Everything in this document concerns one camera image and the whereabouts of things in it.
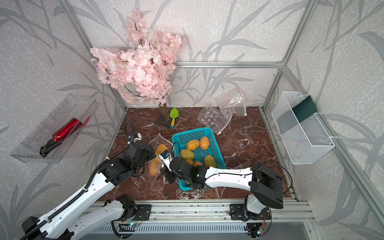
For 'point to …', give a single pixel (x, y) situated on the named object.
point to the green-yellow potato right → (210, 161)
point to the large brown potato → (160, 148)
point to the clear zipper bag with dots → (158, 140)
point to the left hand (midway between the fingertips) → (155, 148)
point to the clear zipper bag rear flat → (214, 118)
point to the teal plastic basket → (199, 145)
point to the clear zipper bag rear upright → (232, 102)
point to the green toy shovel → (173, 113)
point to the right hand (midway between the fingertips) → (162, 167)
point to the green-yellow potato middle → (187, 154)
